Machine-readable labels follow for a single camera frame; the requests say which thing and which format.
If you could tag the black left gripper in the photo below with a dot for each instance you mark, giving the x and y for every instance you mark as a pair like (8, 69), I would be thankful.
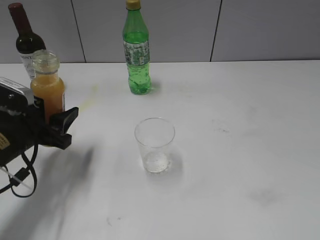
(22, 124)

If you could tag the NFC orange juice bottle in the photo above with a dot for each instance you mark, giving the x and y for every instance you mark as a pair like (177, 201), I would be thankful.
(47, 85)

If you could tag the transparent plastic cup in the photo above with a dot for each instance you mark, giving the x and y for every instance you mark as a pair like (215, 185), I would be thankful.
(154, 137)

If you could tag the dark red wine bottle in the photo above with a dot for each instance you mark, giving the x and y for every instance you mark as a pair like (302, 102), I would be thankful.
(27, 41)

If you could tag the green plastic soda bottle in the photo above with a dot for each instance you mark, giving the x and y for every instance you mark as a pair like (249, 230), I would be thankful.
(135, 35)

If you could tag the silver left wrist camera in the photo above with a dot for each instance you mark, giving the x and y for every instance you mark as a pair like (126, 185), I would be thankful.
(18, 88)

